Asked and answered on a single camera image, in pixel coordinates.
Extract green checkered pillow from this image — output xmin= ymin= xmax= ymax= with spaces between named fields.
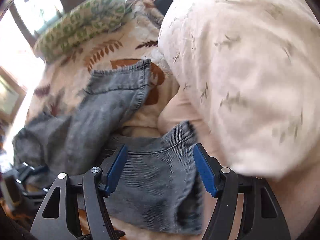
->
xmin=34 ymin=0 xmax=133 ymax=63

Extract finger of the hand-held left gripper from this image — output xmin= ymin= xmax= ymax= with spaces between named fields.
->
xmin=15 ymin=162 xmax=49 ymax=183

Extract white sprig-print pillow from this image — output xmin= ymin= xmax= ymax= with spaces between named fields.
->
xmin=157 ymin=0 xmax=318 ymax=180

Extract cream leaf-print fleece blanket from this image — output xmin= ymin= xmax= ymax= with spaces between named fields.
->
xmin=25 ymin=0 xmax=180 ymax=240

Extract grey denim pants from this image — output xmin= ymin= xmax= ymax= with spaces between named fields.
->
xmin=12 ymin=59 xmax=204 ymax=235

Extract framed wall picture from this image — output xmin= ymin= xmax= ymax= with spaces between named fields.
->
xmin=0 ymin=66 xmax=27 ymax=123

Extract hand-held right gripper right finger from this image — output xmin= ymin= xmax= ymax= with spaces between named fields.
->
xmin=193 ymin=144 xmax=292 ymax=240

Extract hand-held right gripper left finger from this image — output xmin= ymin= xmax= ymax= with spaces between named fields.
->
xmin=30 ymin=144 xmax=129 ymax=240

